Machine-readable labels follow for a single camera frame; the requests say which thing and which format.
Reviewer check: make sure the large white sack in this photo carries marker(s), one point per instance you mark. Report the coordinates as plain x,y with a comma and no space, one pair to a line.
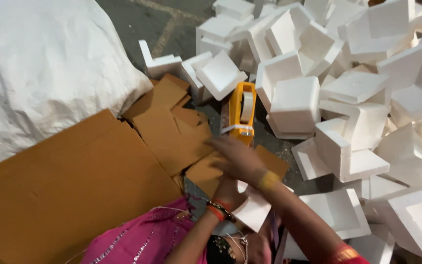
42,66

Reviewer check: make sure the pink embroidered garment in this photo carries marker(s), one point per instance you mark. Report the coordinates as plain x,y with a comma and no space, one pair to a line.
141,238

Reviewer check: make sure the black embroidered cloth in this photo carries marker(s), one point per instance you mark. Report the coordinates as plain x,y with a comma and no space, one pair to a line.
219,251

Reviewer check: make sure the clear tape roll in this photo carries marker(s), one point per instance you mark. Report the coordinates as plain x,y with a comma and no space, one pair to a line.
247,106

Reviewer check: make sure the white foam corner block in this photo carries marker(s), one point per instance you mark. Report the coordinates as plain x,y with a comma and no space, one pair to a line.
253,212

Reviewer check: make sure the heap of white foam corners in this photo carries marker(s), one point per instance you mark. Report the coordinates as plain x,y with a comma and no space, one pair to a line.
357,99

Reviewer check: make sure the yellow tape dispenser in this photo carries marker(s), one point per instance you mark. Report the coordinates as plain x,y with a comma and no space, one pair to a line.
237,110

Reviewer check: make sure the person's left hand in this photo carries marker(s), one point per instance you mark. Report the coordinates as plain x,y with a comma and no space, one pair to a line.
228,193

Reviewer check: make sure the large brown cardboard sheet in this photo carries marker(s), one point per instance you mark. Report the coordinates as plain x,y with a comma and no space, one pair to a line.
68,183

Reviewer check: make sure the person's right hand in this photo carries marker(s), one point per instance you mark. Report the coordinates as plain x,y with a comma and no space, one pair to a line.
241,161

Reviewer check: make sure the yellow bangle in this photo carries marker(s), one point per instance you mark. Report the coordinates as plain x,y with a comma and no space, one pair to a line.
269,180

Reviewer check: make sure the pile of brown cardboard pieces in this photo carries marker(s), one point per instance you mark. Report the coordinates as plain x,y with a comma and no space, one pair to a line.
167,124

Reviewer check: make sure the red sleeve with gold trim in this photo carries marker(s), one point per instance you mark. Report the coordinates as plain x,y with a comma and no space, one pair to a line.
346,256

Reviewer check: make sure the person's right fingers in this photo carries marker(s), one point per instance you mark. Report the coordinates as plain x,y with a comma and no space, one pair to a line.
221,148

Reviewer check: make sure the orange and black bangles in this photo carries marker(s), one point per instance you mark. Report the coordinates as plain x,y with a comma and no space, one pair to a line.
218,211

